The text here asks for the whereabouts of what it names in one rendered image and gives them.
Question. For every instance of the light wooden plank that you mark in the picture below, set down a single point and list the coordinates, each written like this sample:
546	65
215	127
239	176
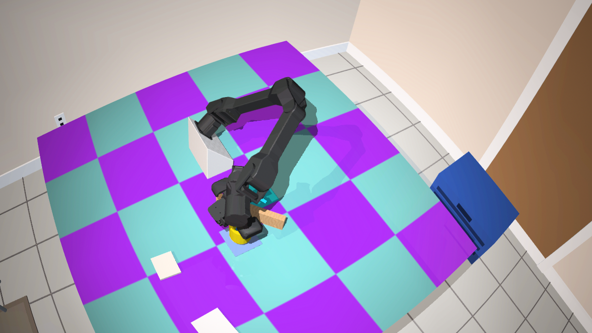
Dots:
267	217

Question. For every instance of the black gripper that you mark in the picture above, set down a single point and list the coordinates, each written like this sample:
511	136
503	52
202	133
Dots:
253	225

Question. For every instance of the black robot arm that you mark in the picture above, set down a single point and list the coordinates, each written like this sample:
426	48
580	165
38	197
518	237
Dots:
262	168

